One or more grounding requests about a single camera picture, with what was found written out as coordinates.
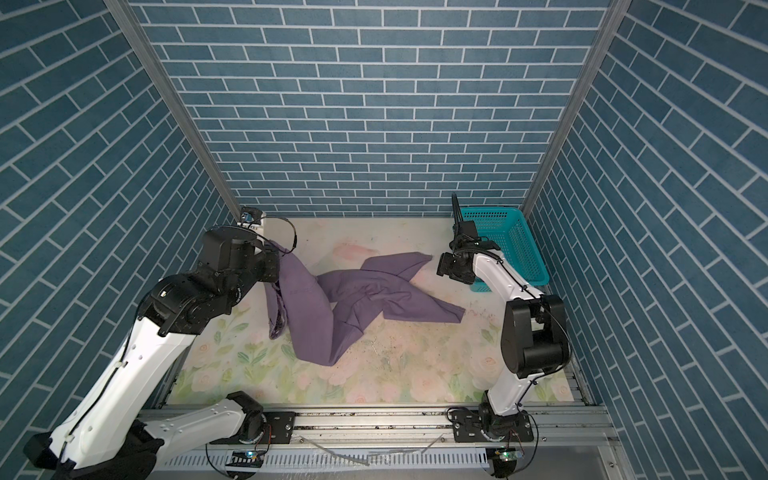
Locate purple trousers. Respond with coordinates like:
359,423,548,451
265,252,465,366

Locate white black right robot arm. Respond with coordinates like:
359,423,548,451
437,210,571,441

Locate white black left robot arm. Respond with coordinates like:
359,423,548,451
24,225,282,479

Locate teal plastic basket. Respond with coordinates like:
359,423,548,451
461,206,550,287

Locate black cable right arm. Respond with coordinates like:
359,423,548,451
451,193,481,253

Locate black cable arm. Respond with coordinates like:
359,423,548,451
451,193,481,253
257,215,299,256

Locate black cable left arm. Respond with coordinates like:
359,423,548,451
257,215,299,256

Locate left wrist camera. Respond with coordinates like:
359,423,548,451
239,206,264,229

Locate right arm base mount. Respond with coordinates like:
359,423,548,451
445,407,535,443

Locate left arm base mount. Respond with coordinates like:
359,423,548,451
213,411,296,445

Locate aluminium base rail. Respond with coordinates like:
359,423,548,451
154,405,634,479

